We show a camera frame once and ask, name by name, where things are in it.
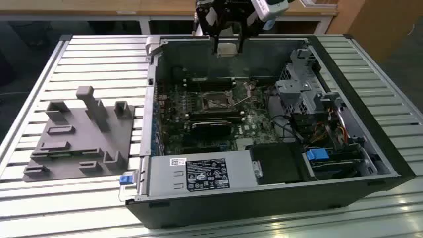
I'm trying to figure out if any silver power supply with label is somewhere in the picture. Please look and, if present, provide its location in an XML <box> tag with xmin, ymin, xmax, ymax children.
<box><xmin>144</xmin><ymin>150</ymin><xmax>261</xmax><ymax>196</ymax></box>

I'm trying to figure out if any black and grey PC case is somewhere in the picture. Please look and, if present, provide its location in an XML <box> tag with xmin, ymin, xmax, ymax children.
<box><xmin>117</xmin><ymin>34</ymin><xmax>416</xmax><ymax>230</ymax></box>

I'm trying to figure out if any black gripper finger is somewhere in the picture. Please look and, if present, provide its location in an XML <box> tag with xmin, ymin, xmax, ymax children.
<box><xmin>195</xmin><ymin>0</ymin><xmax>221</xmax><ymax>55</ymax></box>
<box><xmin>237</xmin><ymin>0</ymin><xmax>263</xmax><ymax>54</ymax></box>

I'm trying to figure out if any grey parts rack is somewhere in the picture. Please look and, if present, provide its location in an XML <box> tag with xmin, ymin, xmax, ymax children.
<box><xmin>21</xmin><ymin>85</ymin><xmax>136</xmax><ymax>183</ymax></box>

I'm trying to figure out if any yellow and orange wire bundle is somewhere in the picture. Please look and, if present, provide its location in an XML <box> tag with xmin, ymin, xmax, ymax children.
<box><xmin>312</xmin><ymin>121</ymin><xmax>348</xmax><ymax>147</ymax></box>

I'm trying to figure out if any black plastic shroud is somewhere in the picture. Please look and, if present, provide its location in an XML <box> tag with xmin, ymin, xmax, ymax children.
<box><xmin>245</xmin><ymin>143</ymin><xmax>315</xmax><ymax>185</ymax></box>

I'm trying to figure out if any silver CPU plate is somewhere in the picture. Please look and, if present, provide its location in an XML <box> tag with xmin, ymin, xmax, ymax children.
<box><xmin>216</xmin><ymin>42</ymin><xmax>241</xmax><ymax>58</ymax></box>

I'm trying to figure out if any metal socket cover frame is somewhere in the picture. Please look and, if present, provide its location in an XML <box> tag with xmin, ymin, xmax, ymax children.
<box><xmin>243</xmin><ymin>78</ymin><xmax>260</xmax><ymax>94</ymax></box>

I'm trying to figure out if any wooden cabinet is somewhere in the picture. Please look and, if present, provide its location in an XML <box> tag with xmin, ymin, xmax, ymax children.
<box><xmin>327</xmin><ymin>0</ymin><xmax>423</xmax><ymax>65</ymax></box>

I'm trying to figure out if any CPU socket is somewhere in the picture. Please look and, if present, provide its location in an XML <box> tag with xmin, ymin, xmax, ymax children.
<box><xmin>201</xmin><ymin>94</ymin><xmax>233</xmax><ymax>112</ymax></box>

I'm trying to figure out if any wooden desk with white frame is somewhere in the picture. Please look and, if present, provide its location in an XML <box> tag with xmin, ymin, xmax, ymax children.
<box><xmin>0</xmin><ymin>0</ymin><xmax>337</xmax><ymax>35</ymax></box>

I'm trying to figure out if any green motherboard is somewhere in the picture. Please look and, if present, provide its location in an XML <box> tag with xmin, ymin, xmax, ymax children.
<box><xmin>153</xmin><ymin>74</ymin><xmax>281</xmax><ymax>156</ymax></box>

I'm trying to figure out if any hard disk in blue carrier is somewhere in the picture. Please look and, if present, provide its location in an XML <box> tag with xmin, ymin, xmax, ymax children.
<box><xmin>305</xmin><ymin>148</ymin><xmax>363</xmax><ymax>178</ymax></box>

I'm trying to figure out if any black flat cable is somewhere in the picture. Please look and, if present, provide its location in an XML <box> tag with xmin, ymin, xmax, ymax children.
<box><xmin>271</xmin><ymin>115</ymin><xmax>311</xmax><ymax>145</ymax></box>

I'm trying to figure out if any black graphics card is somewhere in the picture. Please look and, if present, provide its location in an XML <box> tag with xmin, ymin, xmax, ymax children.
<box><xmin>189</xmin><ymin>120</ymin><xmax>233</xmax><ymax>139</ymax></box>

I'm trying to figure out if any silver bracket with round hole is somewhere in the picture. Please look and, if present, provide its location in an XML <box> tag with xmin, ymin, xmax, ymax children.
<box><xmin>276</xmin><ymin>79</ymin><xmax>313</xmax><ymax>99</ymax></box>

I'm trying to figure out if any metal wire locking lever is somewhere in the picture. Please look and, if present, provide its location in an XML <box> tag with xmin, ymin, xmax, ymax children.
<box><xmin>233</xmin><ymin>95</ymin><xmax>251</xmax><ymax>107</ymax></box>

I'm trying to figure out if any silver chipset heatsink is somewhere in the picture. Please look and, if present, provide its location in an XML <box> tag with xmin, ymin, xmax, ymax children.
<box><xmin>236</xmin><ymin>138</ymin><xmax>259</xmax><ymax>149</ymax></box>

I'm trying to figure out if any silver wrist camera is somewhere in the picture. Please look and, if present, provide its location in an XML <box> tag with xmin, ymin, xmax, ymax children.
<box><xmin>251</xmin><ymin>0</ymin><xmax>289</xmax><ymax>22</ymax></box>

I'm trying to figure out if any metal drive cage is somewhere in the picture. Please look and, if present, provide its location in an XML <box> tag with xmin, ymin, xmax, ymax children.
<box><xmin>273</xmin><ymin>48</ymin><xmax>348</xmax><ymax>115</ymax></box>

